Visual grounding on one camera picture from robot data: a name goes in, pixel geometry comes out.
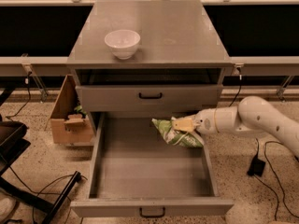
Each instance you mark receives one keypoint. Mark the black middle drawer handle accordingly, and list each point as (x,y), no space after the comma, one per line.
(152,212)

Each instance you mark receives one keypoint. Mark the black upper drawer handle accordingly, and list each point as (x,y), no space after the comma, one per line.
(150,97)

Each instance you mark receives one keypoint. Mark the black power adapter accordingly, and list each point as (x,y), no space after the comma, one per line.
(256,167)

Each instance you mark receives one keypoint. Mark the green jalapeno chip bag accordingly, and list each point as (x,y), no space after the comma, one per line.
(176,137)

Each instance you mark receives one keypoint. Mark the closed grey upper drawer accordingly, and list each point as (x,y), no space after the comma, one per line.
(169,98)

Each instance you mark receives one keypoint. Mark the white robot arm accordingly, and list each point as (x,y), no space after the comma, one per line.
(251,117)

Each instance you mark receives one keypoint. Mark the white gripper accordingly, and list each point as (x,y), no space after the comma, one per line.
(206,121)

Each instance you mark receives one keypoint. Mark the green item in box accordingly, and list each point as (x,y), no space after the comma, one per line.
(79,110)

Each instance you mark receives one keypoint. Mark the grey drawer cabinet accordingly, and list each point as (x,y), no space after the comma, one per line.
(178,46)

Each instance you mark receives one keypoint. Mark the black office chair base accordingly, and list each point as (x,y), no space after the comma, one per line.
(44,167)

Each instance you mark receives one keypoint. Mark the open grey middle drawer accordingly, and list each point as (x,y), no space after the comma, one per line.
(132,167)

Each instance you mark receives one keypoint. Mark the grey railing ledge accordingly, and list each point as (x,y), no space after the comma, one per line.
(250,66)

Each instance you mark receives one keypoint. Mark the black drawer handle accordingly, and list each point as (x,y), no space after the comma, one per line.
(152,212)
(150,97)

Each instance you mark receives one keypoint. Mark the white ceramic bowl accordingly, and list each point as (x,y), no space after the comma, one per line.
(123,44)

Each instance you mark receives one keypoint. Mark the cardboard box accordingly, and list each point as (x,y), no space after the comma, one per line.
(69,128)

